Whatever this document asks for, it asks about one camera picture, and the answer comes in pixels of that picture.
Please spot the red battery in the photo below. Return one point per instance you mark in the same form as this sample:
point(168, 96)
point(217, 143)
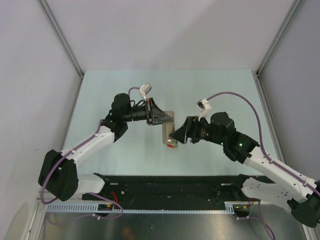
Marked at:
point(171, 146)

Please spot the left aluminium frame post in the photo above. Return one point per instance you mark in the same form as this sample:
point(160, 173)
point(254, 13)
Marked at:
point(52, 20)

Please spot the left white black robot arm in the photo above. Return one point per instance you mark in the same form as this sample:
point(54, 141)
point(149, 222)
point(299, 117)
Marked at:
point(59, 172)

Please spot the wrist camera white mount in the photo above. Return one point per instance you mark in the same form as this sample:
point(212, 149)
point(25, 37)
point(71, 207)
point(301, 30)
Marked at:
point(144, 90)
point(205, 108)

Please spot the right aluminium frame post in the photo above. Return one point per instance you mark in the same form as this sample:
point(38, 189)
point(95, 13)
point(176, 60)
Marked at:
point(280, 34)

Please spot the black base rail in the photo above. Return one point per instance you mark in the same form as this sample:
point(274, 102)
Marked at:
point(173, 193)

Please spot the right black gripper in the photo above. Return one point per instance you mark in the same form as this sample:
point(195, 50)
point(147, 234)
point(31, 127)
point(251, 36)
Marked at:
point(189, 129)

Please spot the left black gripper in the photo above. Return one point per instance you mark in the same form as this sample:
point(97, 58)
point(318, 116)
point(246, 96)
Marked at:
point(155, 115)

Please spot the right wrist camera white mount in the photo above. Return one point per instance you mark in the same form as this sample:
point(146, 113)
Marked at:
point(205, 108)

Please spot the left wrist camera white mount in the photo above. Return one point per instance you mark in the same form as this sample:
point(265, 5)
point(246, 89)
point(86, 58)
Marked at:
point(144, 90)

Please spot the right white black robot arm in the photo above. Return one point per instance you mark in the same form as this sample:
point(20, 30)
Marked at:
point(290, 190)

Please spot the aluminium frame post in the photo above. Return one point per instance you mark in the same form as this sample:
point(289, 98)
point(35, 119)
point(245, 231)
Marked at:
point(280, 34)
point(52, 20)

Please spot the white remote control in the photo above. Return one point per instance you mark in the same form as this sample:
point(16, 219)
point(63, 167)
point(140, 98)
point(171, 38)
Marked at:
point(167, 129)

